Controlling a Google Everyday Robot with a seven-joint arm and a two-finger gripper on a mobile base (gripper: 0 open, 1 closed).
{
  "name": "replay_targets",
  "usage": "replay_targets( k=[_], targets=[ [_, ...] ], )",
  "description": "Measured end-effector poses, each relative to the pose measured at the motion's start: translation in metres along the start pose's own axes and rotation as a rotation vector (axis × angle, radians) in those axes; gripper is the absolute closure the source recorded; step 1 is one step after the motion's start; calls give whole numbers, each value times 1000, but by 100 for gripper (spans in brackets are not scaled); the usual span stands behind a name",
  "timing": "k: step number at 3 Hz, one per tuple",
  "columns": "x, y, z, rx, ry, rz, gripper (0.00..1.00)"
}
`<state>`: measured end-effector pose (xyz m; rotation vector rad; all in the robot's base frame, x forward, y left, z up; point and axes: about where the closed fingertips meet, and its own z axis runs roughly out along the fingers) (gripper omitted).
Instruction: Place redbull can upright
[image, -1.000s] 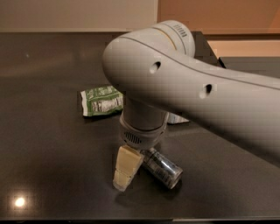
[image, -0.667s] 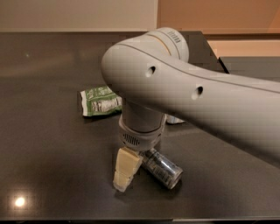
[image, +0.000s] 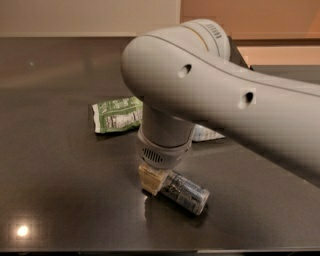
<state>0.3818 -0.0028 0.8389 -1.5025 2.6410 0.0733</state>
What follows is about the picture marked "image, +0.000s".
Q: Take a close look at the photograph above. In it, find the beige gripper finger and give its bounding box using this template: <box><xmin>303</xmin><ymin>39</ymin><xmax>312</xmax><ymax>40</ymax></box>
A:
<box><xmin>138</xmin><ymin>163</ymin><xmax>168</xmax><ymax>196</ymax></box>

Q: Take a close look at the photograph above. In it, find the silver blue redbull can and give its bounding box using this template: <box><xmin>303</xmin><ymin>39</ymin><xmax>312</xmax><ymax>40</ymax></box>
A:
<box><xmin>160</xmin><ymin>171</ymin><xmax>210</xmax><ymax>215</ymax></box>

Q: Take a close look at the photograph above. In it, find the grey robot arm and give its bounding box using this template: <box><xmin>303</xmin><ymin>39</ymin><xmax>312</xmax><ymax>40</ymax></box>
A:
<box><xmin>121</xmin><ymin>19</ymin><xmax>320</xmax><ymax>184</ymax></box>

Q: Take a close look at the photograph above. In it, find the clear plastic water bottle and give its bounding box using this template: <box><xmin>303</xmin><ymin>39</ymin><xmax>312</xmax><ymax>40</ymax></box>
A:
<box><xmin>192</xmin><ymin>125</ymin><xmax>223</xmax><ymax>142</ymax></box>

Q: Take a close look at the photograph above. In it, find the green snack bag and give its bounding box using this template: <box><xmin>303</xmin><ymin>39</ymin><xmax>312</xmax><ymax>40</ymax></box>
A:
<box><xmin>92</xmin><ymin>97</ymin><xmax>143</xmax><ymax>134</ymax></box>

